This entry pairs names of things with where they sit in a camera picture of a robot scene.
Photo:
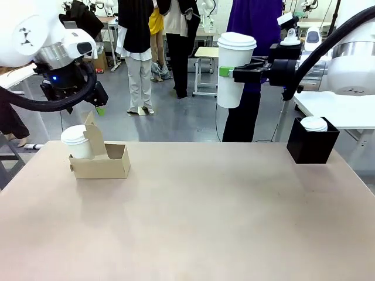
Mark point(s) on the large white table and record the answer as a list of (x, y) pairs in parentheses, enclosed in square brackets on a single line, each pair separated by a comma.
[(345, 111)]

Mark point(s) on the black chair frame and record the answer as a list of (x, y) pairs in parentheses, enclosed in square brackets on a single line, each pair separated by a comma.
[(10, 158)]

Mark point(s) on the white table with brown fur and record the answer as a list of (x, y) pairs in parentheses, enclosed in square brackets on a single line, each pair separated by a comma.
[(14, 79)]

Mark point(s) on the black vertical pole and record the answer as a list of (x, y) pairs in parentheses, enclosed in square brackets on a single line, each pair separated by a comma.
[(337, 13)]

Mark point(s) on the person in beige coat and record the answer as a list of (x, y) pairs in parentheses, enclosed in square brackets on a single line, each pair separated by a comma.
[(178, 44)]

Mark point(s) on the person in dark trousers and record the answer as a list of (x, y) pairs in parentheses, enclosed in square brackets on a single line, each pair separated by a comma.
[(11, 123)]

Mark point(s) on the short white lidded paper cup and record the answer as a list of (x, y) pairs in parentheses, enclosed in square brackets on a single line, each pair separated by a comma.
[(74, 146)]

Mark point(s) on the small beige side table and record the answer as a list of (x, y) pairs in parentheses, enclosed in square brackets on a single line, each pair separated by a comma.
[(205, 52)]

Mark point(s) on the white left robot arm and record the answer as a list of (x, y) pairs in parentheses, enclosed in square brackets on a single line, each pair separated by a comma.
[(29, 29)]

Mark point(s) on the grey cloth pile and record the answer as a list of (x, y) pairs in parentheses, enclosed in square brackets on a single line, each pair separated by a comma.
[(161, 71)]

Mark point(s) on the black hanging garment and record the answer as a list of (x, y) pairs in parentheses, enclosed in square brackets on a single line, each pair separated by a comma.
[(88, 17)]

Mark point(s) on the person in black top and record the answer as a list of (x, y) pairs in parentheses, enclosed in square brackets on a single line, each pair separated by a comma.
[(137, 29)]

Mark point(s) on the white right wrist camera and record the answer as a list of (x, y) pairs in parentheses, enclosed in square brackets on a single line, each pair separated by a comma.
[(285, 19)]

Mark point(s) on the person in purple sweater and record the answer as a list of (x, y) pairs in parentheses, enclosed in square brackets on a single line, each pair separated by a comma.
[(255, 17)]

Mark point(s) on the brown cardboard cup carrier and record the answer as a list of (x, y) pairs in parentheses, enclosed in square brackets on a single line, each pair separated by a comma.
[(99, 169)]

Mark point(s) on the small red box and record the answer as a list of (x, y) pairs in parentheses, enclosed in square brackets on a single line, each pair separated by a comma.
[(100, 71)]

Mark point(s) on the brown cardboard box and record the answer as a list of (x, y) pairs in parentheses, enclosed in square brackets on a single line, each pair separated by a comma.
[(101, 60)]

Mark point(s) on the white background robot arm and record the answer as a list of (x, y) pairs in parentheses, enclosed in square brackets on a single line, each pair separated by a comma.
[(313, 36), (208, 14)]

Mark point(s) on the tall white lidded paper cup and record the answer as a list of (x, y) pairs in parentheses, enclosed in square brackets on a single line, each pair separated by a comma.
[(231, 87)]

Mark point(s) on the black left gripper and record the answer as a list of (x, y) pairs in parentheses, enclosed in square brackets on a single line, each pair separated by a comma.
[(58, 85)]

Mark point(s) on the black square box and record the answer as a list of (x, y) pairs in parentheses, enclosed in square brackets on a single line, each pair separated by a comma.
[(313, 149)]

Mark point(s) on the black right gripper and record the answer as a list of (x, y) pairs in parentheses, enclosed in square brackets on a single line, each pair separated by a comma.
[(285, 73)]

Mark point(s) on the person in yellow shirt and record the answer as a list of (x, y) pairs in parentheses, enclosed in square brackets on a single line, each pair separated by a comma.
[(156, 24)]

